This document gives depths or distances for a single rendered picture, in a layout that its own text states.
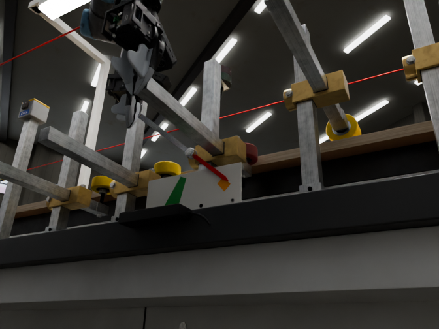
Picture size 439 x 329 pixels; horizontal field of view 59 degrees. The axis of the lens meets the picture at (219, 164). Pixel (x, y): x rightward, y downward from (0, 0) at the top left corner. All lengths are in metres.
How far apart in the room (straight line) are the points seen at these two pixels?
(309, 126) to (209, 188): 0.26
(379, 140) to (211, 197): 0.42
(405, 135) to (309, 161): 0.27
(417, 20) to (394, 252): 0.48
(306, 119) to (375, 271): 0.34
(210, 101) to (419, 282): 0.61
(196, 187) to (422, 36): 0.57
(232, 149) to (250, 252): 0.24
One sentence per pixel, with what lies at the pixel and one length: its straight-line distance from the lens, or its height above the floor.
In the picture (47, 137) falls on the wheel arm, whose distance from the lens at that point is 0.86.
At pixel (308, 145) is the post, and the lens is 0.84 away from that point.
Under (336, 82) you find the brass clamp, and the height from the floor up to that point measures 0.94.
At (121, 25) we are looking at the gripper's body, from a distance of 0.72.
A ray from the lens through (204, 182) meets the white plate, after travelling 0.90.
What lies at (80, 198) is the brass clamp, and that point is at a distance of 1.18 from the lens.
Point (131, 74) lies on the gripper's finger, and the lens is 0.73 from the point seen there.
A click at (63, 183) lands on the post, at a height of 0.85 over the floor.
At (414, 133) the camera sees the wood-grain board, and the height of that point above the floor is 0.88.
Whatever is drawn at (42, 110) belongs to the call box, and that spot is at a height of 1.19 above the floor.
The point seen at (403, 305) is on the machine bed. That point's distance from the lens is 0.94.
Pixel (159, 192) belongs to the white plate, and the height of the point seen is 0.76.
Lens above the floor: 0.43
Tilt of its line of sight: 25 degrees up
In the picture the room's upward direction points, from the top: 2 degrees clockwise
